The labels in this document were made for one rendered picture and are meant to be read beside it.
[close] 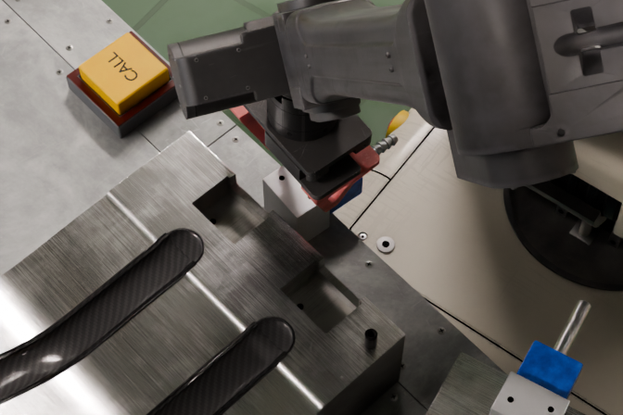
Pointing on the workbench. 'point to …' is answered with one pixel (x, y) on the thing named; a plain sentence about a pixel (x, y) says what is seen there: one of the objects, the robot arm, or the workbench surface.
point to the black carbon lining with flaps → (247, 349)
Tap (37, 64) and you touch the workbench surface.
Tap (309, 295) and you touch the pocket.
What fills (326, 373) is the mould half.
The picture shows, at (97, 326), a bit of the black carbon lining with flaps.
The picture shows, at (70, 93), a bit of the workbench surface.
